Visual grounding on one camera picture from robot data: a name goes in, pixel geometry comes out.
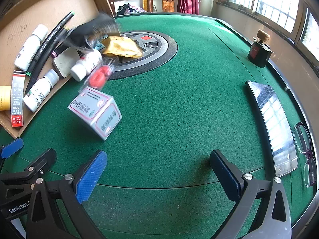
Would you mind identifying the plain white bottle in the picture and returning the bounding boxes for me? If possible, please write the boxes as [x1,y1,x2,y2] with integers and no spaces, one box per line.
[14,24,49,71]

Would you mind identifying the round table control panel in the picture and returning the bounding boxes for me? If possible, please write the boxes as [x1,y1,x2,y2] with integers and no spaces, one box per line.
[107,31,178,80]

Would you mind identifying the red grey glue box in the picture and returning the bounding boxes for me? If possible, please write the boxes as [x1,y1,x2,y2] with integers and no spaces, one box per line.
[11,70,27,127]

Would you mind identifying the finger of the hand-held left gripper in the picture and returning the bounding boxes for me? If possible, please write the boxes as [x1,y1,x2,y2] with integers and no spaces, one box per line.
[0,148,58,185]
[0,138,25,160]

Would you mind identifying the pile of clothes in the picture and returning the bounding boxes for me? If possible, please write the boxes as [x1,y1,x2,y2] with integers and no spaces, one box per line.
[116,3,147,15]

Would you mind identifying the white charger adapter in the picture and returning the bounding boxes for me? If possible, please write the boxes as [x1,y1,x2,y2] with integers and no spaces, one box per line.
[52,47,81,78]

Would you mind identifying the wood framed window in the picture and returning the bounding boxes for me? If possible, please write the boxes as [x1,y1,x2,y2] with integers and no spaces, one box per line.
[228,0,319,53]

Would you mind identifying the yellow packet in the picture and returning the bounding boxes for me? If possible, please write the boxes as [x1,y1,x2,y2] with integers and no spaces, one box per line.
[102,36,144,59]

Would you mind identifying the purple eyeglasses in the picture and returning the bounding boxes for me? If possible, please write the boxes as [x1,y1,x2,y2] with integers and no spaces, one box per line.
[293,121,318,188]

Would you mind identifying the white bottle red label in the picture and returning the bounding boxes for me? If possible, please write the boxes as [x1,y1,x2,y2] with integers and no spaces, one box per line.
[70,49,104,82]

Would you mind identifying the black marker green cap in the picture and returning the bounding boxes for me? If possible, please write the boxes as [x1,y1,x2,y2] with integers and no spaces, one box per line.
[26,11,75,76]

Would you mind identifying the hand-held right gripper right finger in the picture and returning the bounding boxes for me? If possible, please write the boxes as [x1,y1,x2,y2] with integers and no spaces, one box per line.
[209,149,292,239]

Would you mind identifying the black marker yellow cap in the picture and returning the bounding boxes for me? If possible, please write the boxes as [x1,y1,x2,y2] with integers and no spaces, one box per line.
[25,26,70,94]

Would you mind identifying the cardboard box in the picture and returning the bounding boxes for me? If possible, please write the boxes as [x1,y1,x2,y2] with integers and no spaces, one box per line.
[0,0,117,140]

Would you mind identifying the white pink medicine box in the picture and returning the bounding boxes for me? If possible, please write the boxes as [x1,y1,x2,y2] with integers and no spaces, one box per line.
[67,86,122,141]

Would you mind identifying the yellow jar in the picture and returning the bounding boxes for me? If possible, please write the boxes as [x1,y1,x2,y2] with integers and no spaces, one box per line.
[0,86,12,111]

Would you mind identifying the smartphone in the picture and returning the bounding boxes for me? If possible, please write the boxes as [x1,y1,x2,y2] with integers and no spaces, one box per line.
[245,80,299,178]

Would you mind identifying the white bottle green label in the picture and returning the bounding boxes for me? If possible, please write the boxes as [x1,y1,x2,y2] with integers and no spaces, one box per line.
[23,69,60,113]

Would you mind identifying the dark blurred object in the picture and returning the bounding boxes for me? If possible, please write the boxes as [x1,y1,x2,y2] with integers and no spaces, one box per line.
[66,14,121,51]

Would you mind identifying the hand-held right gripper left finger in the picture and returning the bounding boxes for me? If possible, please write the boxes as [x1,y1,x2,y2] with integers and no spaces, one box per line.
[26,150,108,239]

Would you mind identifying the dark perfume bottle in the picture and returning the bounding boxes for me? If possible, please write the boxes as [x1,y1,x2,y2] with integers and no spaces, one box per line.
[247,29,275,68]

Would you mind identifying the red number candle packet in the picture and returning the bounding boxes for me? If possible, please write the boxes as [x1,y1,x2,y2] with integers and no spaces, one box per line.
[80,57,118,92]

